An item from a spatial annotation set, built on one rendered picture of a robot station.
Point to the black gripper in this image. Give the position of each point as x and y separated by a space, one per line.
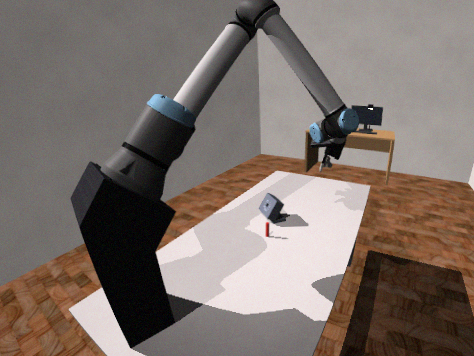
334 151

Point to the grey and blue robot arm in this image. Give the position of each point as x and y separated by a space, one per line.
153 142

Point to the grey square panel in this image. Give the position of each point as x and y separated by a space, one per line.
271 208

